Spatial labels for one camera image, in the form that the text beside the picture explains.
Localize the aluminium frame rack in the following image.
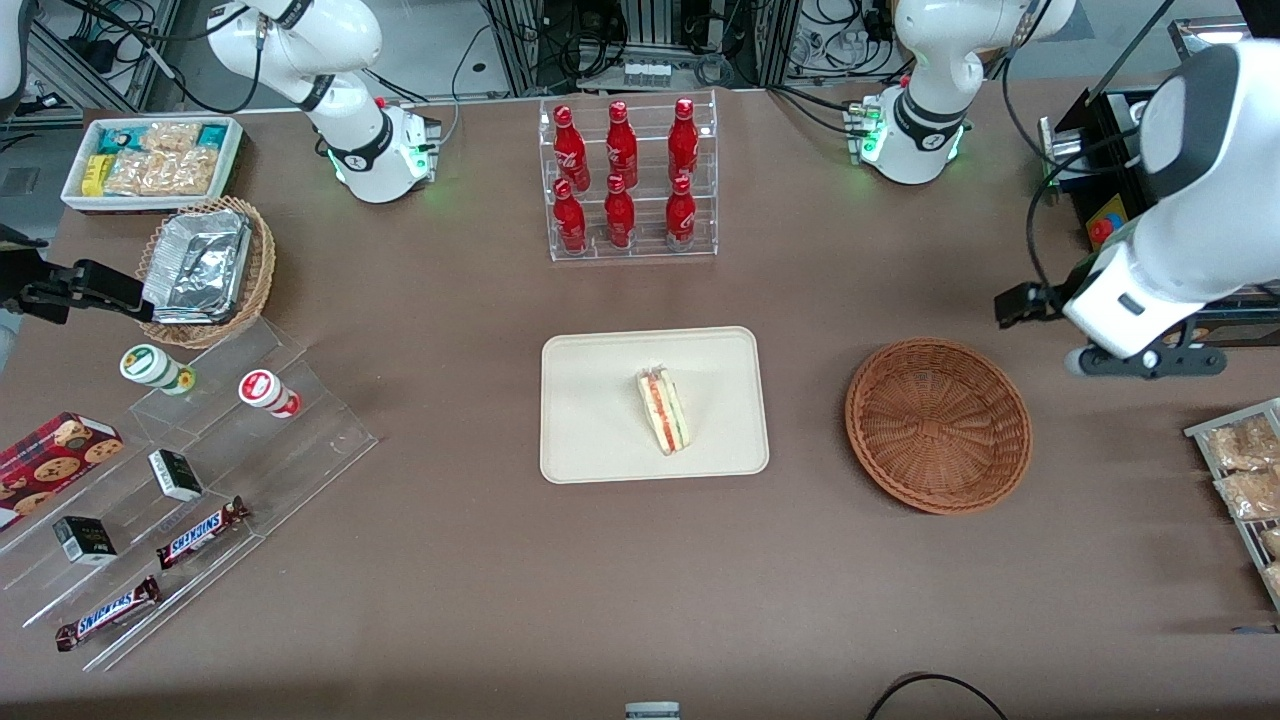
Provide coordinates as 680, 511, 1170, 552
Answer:
480, 0, 801, 96

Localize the metal snack tray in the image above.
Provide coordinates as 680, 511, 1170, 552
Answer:
1183, 398, 1280, 613

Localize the rice cracker bag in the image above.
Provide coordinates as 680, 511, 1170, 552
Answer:
140, 121, 203, 153
103, 148, 221, 198

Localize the small black box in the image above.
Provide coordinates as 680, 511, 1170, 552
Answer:
52, 515, 119, 567
147, 449, 205, 503

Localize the red lid white cup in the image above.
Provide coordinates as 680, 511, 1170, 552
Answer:
237, 369, 302, 420

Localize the black cable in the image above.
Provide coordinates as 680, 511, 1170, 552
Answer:
865, 672, 1011, 720

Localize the red cola bottle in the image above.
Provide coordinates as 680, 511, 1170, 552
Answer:
668, 97, 700, 184
553, 104, 591, 193
553, 178, 588, 253
665, 175, 698, 247
605, 100, 639, 189
604, 174, 636, 248

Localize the cream plastic tray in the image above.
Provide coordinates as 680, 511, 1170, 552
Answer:
540, 326, 770, 485

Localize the triangle sandwich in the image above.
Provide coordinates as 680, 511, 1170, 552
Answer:
636, 367, 691, 457

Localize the light wicker basket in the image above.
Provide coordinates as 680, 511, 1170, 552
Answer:
135, 196, 277, 350

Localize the Snickers bar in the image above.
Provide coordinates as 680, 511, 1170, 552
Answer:
155, 496, 251, 571
54, 575, 162, 653

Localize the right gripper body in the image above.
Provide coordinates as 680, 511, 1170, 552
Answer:
0, 225, 76, 323

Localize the brown wicker basket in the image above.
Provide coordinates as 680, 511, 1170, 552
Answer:
845, 337, 1033, 516

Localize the clear acrylic stepped display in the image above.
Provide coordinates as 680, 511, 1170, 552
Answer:
0, 318, 379, 673

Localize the clear acrylic bottle rack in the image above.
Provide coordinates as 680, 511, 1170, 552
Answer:
538, 90, 719, 263

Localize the red cookie box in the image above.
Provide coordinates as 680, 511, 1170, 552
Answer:
0, 411, 126, 533

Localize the white snack bin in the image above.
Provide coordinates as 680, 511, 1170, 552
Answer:
60, 115, 245, 216

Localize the aluminium foil container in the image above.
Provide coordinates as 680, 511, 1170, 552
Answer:
143, 208, 253, 326

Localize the green lid white cup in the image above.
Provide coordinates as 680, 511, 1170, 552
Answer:
119, 343, 197, 397

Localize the black yellow food warmer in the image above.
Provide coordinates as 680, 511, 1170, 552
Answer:
1038, 15, 1280, 349

